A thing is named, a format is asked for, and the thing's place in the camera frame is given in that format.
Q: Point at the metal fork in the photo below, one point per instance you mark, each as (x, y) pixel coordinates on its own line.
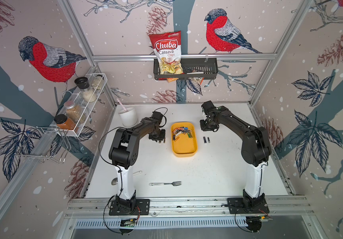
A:
(175, 183)

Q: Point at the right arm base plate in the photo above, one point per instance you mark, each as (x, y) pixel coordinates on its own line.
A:
(238, 205)

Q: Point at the white ceramic cup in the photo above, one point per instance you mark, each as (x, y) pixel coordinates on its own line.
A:
(128, 117)

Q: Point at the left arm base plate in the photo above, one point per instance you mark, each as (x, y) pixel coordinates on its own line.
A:
(141, 207)

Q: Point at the black lid spice jar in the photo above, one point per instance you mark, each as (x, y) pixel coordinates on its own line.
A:
(87, 92)

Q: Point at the silver lid spice jar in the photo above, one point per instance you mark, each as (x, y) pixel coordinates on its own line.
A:
(75, 112)

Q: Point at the white wire spice rack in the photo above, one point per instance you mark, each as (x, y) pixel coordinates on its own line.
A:
(87, 107)

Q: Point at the yellow plastic storage box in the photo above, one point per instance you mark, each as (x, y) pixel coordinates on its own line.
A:
(181, 144)

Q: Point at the red Chuba cassava chips bag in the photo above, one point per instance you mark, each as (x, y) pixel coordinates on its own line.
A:
(167, 48)

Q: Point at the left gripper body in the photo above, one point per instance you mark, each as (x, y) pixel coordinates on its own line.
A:
(160, 135)

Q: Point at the black wall basket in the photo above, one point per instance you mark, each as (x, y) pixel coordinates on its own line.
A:
(192, 68)

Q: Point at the wire hanger rack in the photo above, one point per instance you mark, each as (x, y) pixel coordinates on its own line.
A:
(53, 146)

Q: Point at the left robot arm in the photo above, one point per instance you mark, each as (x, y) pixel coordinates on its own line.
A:
(124, 153)

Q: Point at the pale spice jar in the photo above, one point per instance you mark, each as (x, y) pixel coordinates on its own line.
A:
(98, 83)

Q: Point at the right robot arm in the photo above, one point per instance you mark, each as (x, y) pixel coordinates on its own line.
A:
(256, 148)

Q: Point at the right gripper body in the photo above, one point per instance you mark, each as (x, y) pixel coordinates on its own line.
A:
(205, 125)

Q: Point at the orange spice jar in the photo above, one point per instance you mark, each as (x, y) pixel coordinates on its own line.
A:
(64, 122)

